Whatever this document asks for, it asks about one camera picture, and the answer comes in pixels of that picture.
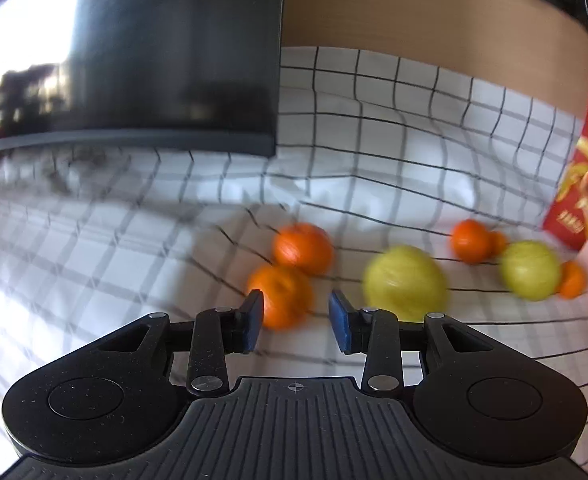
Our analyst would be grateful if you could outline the white black checkered cloth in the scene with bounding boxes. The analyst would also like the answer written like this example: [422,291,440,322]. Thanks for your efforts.
[0,46,588,480]

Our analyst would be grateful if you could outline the small green apple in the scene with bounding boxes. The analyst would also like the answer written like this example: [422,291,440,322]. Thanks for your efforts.
[498,241,562,302]

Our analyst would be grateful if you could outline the small orange tangerine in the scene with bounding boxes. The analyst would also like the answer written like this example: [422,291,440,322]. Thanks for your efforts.
[488,230,509,257]

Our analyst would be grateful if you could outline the black computer monitor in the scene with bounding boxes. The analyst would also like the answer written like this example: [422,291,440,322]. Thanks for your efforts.
[0,0,285,158]

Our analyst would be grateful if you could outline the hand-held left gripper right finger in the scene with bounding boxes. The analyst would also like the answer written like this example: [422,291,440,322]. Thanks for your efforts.
[329,290,497,395]

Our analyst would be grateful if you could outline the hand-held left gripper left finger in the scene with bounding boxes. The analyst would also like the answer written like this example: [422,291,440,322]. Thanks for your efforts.
[96,290,265,397]

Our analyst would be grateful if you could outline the large green apple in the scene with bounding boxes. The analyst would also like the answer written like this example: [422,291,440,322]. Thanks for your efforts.
[363,245,450,323]

